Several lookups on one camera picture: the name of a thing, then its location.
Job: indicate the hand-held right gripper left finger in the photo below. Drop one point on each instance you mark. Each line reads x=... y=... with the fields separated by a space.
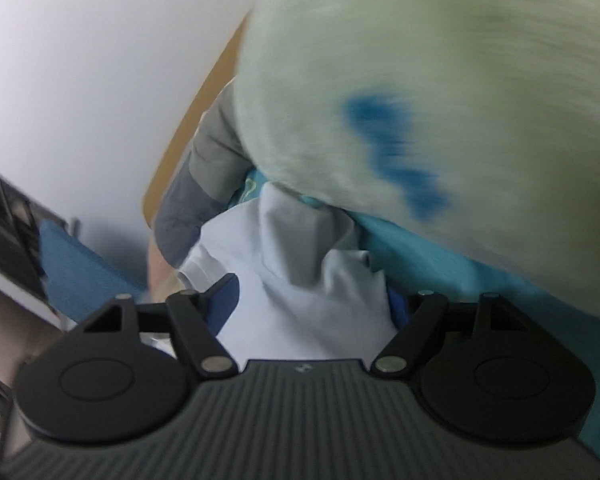
x=224 y=301

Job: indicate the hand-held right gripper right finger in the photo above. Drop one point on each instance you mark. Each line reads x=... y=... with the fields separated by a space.
x=398 y=307

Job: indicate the white garment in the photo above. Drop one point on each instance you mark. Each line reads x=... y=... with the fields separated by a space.
x=300 y=310

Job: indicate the teal cloth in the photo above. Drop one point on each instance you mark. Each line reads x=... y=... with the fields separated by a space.
x=460 y=280

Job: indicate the grey garment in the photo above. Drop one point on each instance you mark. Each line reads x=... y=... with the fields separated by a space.
x=200 y=170

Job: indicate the blue cloth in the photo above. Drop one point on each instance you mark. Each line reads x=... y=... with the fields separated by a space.
x=80 y=270

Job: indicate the wooden board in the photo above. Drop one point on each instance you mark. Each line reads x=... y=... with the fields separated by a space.
x=200 y=110

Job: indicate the dark shelf unit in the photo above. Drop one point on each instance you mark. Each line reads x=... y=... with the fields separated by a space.
x=5 y=230

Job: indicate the pale green garment blue print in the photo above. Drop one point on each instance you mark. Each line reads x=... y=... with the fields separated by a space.
x=430 y=60

